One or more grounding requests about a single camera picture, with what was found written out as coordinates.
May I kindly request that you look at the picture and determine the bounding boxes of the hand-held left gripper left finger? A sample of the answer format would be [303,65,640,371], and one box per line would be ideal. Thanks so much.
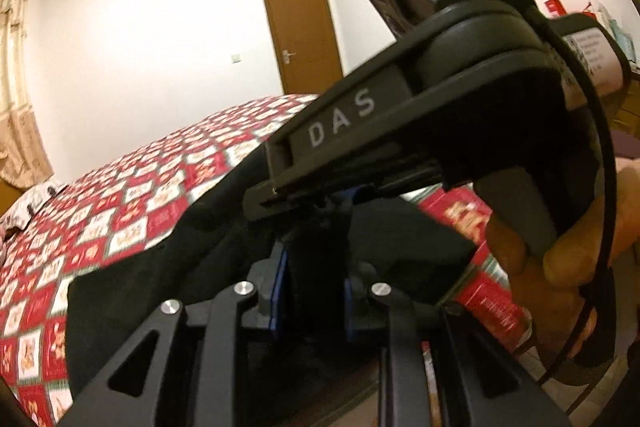
[59,247,292,427]

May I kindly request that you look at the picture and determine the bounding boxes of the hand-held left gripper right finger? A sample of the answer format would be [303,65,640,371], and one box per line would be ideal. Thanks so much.
[342,274,573,427]

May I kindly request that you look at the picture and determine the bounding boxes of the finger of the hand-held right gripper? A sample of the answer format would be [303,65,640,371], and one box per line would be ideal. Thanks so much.
[243,161,447,223]

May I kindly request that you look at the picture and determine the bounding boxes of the black pants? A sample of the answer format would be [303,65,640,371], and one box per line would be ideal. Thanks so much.
[66,146,478,410]

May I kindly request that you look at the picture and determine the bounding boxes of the person's right hand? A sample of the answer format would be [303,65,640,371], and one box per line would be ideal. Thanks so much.
[486,156,640,359]

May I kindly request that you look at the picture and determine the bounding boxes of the white bag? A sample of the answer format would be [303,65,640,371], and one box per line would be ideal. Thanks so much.
[582,0,615,28]

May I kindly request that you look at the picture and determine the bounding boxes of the brown wooden door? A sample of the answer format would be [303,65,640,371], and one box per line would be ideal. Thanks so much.
[257,0,345,96]

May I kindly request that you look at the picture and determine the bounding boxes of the red patchwork printed blanket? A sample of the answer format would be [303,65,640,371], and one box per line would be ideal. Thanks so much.
[0,94,532,427]

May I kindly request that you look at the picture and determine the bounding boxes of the white patterned pillow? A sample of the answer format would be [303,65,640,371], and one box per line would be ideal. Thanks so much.
[0,181,66,239]

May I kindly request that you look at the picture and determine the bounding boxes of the beige floral curtain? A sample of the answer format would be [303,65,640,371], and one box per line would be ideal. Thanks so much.
[0,0,54,188]

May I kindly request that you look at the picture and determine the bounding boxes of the black cable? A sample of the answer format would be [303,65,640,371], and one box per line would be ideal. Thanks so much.
[537,14,619,385]

